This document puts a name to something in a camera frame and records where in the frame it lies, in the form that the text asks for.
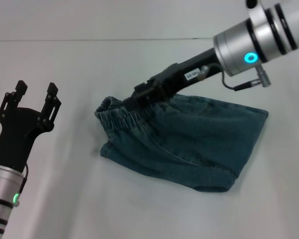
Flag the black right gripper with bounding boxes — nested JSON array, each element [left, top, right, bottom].
[[123, 47, 222, 111]]

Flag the right gripper cable with connector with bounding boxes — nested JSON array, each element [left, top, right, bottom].
[[199, 63, 271, 92]]

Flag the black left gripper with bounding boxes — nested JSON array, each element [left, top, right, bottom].
[[0, 80, 62, 172]]

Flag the left gripper cable with connector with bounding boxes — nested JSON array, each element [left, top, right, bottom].
[[14, 161, 30, 208]]

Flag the gripper cable with connector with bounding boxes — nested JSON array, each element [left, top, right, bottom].
[[199, 63, 271, 92], [14, 161, 30, 208]]

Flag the blue denim shorts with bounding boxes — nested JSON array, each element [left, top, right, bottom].
[[94, 93, 269, 194]]

